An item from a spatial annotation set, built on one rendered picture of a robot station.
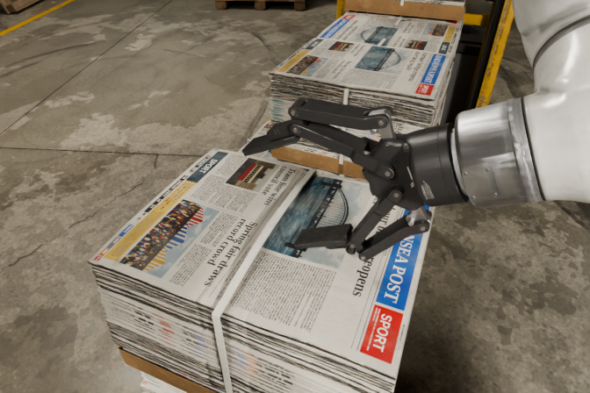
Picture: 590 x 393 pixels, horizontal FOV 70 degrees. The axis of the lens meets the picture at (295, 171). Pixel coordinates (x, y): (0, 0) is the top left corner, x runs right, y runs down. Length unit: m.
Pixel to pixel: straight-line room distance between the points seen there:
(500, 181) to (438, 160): 0.05
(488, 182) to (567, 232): 2.10
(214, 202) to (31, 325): 1.50
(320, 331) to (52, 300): 1.71
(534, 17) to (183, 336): 0.50
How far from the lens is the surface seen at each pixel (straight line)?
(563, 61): 0.40
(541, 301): 2.07
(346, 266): 0.50
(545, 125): 0.36
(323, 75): 0.97
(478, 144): 0.37
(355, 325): 0.45
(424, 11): 1.46
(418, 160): 0.38
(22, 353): 1.95
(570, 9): 0.43
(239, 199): 0.60
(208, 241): 0.54
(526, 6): 0.44
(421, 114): 0.91
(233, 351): 0.53
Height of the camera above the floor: 1.44
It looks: 35 degrees down
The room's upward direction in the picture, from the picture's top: straight up
